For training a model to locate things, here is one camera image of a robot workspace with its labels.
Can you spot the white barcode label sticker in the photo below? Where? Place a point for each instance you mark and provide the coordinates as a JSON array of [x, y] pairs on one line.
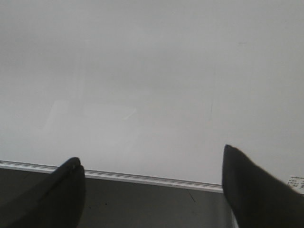
[[296, 182]]

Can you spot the dark table under whiteboard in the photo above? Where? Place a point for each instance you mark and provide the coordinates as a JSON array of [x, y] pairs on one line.
[[114, 204]]

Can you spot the white whiteboard with aluminium frame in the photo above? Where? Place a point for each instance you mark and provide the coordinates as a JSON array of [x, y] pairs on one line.
[[151, 91]]

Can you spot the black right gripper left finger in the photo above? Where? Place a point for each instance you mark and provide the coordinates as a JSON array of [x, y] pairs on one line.
[[55, 202]]

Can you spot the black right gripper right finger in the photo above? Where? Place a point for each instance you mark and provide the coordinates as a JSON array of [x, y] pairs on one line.
[[258, 199]]

